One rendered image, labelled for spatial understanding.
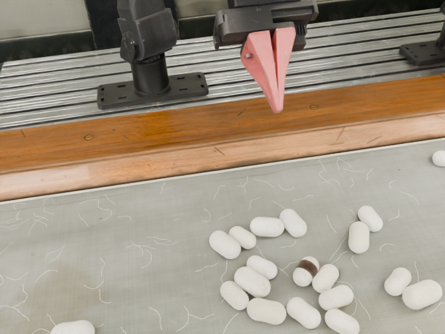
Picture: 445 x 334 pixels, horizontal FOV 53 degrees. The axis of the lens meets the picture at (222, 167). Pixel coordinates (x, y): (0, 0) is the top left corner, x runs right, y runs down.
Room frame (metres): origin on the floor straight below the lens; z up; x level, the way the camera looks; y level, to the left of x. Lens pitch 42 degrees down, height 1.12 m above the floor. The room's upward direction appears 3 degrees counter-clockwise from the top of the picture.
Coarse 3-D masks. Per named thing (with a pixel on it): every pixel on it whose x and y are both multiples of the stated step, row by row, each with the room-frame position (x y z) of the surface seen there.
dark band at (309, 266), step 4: (304, 260) 0.26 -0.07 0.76; (308, 260) 0.26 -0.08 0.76; (300, 264) 0.26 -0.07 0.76; (304, 264) 0.26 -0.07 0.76; (308, 264) 0.26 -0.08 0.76; (312, 264) 0.26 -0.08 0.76; (304, 268) 0.25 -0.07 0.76; (308, 268) 0.25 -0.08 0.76; (312, 268) 0.25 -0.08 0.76; (316, 268) 0.25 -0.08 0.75; (312, 272) 0.25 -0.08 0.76; (316, 272) 0.25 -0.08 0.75; (312, 276) 0.25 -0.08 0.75; (312, 280) 0.25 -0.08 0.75
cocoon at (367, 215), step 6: (360, 210) 0.33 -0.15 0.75; (366, 210) 0.32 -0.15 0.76; (372, 210) 0.32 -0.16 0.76; (360, 216) 0.32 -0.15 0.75; (366, 216) 0.32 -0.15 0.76; (372, 216) 0.31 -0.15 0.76; (378, 216) 0.31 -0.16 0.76; (366, 222) 0.31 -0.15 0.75; (372, 222) 0.31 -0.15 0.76; (378, 222) 0.31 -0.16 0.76; (372, 228) 0.30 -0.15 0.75; (378, 228) 0.30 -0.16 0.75
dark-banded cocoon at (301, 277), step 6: (306, 258) 0.26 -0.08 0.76; (312, 258) 0.26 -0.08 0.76; (318, 264) 0.26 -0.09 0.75; (300, 270) 0.25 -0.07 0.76; (306, 270) 0.25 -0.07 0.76; (318, 270) 0.26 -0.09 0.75; (294, 276) 0.25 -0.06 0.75; (300, 276) 0.24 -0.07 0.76; (306, 276) 0.24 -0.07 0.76; (300, 282) 0.24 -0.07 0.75; (306, 282) 0.24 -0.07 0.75
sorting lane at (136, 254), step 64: (128, 192) 0.39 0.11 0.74; (192, 192) 0.38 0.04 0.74; (256, 192) 0.37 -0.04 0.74; (320, 192) 0.37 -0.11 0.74; (384, 192) 0.36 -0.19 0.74; (0, 256) 0.30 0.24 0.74; (64, 256) 0.30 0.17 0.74; (128, 256) 0.29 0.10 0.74; (192, 256) 0.29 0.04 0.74; (320, 256) 0.28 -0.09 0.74; (384, 256) 0.27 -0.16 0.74; (0, 320) 0.23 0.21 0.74; (64, 320) 0.22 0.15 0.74; (128, 320) 0.22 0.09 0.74; (192, 320) 0.22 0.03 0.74; (384, 320) 0.21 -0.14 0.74
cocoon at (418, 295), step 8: (424, 280) 0.23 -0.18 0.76; (432, 280) 0.23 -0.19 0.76; (408, 288) 0.22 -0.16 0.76; (416, 288) 0.22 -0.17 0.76; (424, 288) 0.22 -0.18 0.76; (432, 288) 0.22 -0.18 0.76; (440, 288) 0.22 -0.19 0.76; (408, 296) 0.22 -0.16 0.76; (416, 296) 0.22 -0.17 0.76; (424, 296) 0.22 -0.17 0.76; (432, 296) 0.22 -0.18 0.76; (440, 296) 0.22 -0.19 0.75; (408, 304) 0.21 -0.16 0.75; (416, 304) 0.21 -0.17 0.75; (424, 304) 0.21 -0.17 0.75
